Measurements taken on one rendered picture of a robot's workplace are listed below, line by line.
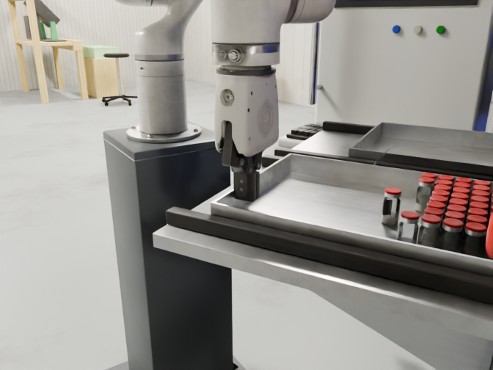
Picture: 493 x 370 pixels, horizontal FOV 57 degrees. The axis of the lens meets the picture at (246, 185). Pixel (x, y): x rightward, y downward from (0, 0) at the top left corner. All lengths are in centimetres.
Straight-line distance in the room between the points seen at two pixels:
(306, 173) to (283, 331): 114
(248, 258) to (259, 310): 144
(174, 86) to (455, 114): 77
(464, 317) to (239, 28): 38
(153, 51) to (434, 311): 84
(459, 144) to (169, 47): 68
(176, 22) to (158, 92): 16
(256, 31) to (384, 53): 93
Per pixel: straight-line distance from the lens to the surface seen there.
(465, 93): 139
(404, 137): 109
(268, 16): 55
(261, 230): 54
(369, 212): 66
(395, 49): 143
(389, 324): 60
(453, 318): 48
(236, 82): 54
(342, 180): 78
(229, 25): 54
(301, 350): 178
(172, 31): 110
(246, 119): 54
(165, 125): 112
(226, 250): 54
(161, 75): 111
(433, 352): 61
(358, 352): 180
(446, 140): 108
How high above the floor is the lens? 113
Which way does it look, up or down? 20 degrees down
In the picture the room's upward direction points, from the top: straight up
